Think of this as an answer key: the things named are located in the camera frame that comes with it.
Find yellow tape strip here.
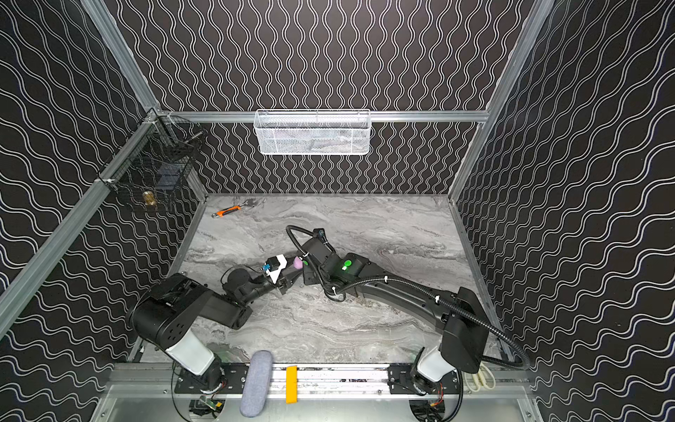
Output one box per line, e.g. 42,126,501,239
286,366,298,404

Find black wire wall basket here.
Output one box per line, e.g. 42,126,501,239
109,115,207,214

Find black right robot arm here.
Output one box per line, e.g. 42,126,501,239
300,237,490,382

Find grey foam roller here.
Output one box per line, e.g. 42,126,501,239
240,350,274,418

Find adjustable wrench orange handle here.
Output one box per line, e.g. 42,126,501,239
211,199,259,218

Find brass fitting in basket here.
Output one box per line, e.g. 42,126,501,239
142,191,158,207

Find white handled scissors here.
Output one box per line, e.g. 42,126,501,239
464,363,497,393

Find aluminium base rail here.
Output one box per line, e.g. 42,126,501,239
105,363,529,400

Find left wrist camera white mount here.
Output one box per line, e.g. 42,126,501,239
262,254,288,285

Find white mesh wall basket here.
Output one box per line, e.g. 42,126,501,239
253,118,373,156

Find aluminium left side rail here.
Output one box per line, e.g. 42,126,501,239
1,109,158,335

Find aluminium corner post right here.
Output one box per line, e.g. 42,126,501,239
449,0,555,204

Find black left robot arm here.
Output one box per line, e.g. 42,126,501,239
128,265,304,385

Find aluminium corner post left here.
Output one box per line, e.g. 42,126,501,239
81,0,161,111

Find aluminium corner post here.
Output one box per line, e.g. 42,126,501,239
449,0,555,204
81,0,161,111

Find aluminium horizontal back rail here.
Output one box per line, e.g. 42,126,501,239
161,110,489,123

